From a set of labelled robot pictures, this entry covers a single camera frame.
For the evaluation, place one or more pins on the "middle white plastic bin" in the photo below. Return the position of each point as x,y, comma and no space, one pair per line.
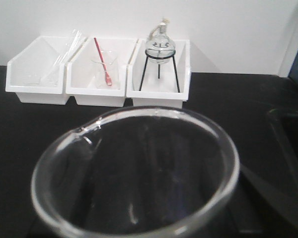
79,75

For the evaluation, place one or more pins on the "black lab sink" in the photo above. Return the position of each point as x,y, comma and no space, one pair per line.
284,123

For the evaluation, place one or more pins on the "red handled spatula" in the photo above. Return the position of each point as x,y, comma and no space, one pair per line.
108,79

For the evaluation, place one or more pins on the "white plastic bin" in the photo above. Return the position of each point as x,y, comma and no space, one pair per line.
152,85
79,75
32,60

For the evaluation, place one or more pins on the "clear glass beaker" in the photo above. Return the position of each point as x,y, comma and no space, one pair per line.
136,172

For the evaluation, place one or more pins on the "right white plastic bin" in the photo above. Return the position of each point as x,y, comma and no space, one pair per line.
152,85

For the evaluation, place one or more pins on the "left white plastic bin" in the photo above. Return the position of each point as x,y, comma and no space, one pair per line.
32,60

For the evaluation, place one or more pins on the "glass alcohol lamp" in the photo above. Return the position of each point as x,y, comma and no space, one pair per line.
159,47

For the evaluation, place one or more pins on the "small glass beaker in bin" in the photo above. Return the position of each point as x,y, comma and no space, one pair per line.
111,61

